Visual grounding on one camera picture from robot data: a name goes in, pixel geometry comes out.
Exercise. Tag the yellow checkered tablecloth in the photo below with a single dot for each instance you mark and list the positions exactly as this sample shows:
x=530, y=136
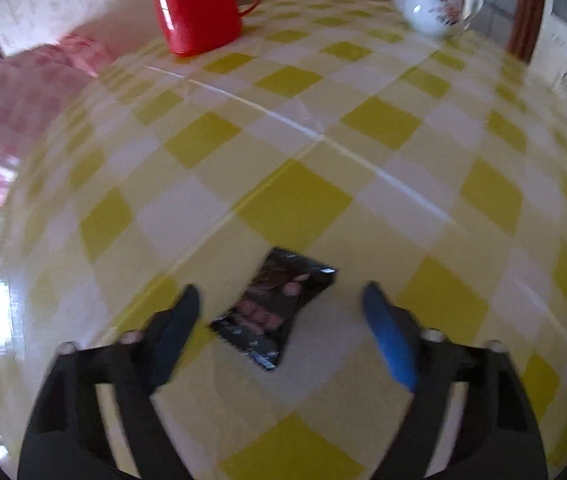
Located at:
x=313, y=160

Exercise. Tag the brown wooden door frame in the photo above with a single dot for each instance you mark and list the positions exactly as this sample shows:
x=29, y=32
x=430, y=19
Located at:
x=526, y=10

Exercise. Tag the dark snack packet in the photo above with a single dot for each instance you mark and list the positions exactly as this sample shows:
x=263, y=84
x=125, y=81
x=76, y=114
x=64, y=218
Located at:
x=273, y=310

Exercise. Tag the red thermos jug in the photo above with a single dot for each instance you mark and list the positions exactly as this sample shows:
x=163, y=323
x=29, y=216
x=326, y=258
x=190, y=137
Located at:
x=198, y=10

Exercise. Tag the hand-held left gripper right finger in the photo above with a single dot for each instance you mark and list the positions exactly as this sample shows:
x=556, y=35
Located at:
x=391, y=340

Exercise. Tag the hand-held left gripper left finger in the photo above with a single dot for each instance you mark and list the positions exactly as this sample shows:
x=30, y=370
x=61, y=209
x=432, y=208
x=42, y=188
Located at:
x=178, y=335

